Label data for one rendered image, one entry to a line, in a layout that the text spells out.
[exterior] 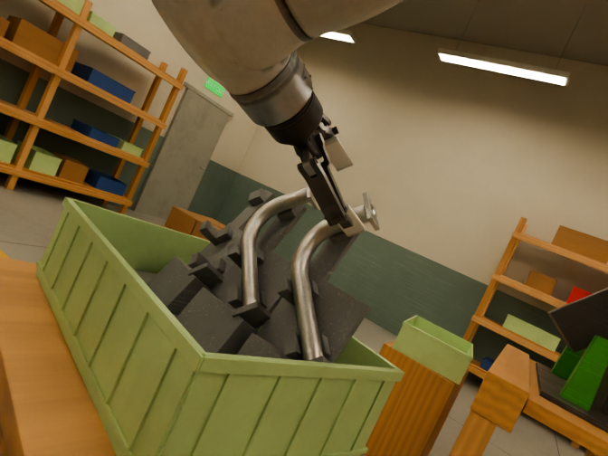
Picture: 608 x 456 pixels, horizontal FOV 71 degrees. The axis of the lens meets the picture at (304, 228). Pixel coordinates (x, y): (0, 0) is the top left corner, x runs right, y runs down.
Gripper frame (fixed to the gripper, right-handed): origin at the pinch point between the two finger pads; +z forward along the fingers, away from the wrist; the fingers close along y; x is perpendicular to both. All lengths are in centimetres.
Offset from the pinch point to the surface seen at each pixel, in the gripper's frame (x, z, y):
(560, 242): -109, 486, 227
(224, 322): 26.7, 4.9, -12.8
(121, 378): 29.3, -12.1, -25.6
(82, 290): 43.2, -11.0, -8.5
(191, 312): 34.0, 4.7, -9.0
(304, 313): 11.5, 4.6, -15.5
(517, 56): -162, 434, 510
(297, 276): 12.2, 4.6, -8.7
